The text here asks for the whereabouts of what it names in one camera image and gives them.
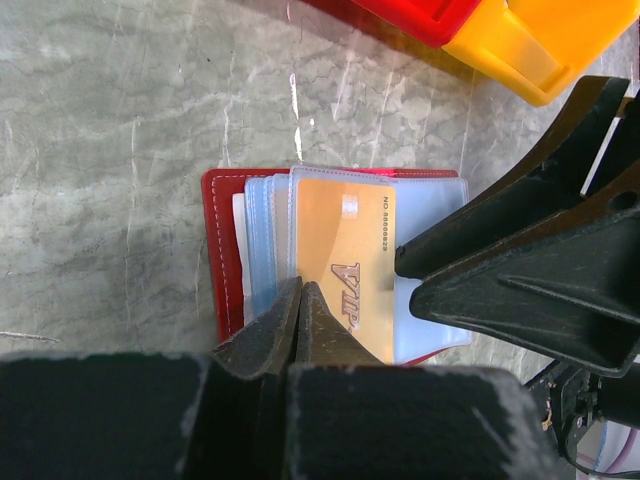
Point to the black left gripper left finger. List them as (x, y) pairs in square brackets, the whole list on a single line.
[(153, 416)]

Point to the yellow plastic card bin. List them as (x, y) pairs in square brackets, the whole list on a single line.
[(537, 49)]

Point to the red plastic card bin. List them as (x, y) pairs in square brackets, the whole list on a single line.
[(432, 23)]

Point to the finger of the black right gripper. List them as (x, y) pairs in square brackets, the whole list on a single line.
[(548, 179), (567, 287)]

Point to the red leather card holder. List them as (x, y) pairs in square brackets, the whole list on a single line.
[(250, 223)]

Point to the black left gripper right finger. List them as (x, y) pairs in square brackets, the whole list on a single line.
[(362, 420)]

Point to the gold VIP credit card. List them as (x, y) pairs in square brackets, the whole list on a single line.
[(345, 242)]

